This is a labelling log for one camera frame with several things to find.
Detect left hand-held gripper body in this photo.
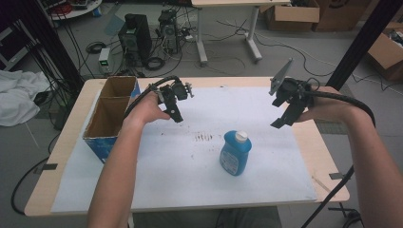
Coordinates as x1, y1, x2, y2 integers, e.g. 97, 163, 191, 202
148, 76, 184, 110

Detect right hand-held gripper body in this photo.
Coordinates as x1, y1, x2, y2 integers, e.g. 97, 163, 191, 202
268, 57, 316, 111

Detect blue detergent bottle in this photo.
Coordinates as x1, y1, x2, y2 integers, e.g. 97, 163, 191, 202
219, 129, 253, 177

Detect person's left hand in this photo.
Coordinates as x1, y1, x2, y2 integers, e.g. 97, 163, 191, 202
123, 91, 172, 128

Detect person's right hand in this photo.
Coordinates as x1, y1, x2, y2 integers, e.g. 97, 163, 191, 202
296, 85, 354, 125

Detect light wooden table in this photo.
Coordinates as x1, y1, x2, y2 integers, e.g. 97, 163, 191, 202
24, 76, 351, 218

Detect white-legged desk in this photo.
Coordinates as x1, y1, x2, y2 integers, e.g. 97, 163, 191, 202
190, 0, 292, 65

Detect black computer tower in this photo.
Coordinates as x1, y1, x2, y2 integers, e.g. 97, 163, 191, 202
118, 12, 154, 67

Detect open-sided computer tower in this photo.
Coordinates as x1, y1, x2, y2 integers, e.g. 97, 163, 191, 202
157, 9, 181, 55

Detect blue cardboard box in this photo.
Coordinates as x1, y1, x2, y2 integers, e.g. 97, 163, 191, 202
82, 75, 142, 164

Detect white paper sheet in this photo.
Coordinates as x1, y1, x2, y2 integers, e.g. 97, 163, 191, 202
50, 85, 318, 214

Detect white power supply unit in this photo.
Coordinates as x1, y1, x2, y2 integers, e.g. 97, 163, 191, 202
98, 47, 112, 76

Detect brown cardboard box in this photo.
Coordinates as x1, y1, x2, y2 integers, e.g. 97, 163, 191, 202
264, 0, 321, 33
367, 21, 403, 82
312, 0, 374, 33

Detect black stand rod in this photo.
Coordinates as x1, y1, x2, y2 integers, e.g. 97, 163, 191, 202
300, 164, 355, 228

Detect person's grey trousers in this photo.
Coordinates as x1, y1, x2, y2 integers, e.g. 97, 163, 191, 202
132, 206, 281, 228

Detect black stand base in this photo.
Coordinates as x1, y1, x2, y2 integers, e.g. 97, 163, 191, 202
327, 202, 365, 228

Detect round white table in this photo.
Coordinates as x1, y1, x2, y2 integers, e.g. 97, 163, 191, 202
47, 0, 104, 22

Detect white cloth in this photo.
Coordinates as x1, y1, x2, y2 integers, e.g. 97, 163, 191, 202
0, 69, 51, 127

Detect dark equipment rack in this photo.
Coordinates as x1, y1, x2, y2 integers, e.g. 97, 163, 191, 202
0, 18, 43, 72

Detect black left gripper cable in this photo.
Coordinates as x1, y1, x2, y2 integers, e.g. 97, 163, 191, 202
124, 75, 181, 120

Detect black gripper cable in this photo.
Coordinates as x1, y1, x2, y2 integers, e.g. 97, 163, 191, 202
300, 78, 377, 128
124, 75, 181, 120

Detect coiled black cable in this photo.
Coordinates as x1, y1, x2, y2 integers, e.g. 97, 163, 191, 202
144, 56, 166, 71
86, 41, 107, 54

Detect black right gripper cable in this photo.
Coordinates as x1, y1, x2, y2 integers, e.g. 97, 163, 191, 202
300, 78, 377, 128

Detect black frame post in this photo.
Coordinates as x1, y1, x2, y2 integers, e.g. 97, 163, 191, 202
325, 0, 403, 93
18, 0, 86, 93

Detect black floor cable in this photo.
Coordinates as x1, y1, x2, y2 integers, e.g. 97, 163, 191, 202
10, 156, 50, 216

